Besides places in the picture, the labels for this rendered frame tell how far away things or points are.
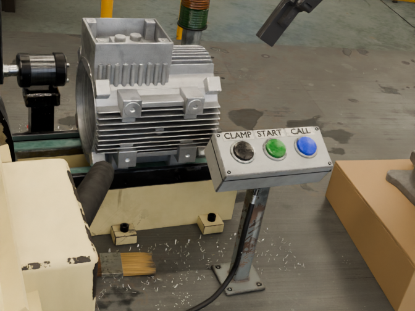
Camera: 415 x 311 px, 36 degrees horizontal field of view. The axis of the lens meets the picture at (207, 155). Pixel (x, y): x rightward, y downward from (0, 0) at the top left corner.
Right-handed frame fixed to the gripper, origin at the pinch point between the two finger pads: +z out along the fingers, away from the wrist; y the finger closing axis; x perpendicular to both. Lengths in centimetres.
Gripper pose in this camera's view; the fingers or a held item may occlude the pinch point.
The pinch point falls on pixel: (277, 23)
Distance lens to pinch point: 103.3
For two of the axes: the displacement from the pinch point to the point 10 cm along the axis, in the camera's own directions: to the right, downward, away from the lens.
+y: 3.3, 5.3, -7.8
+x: 7.4, 3.7, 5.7
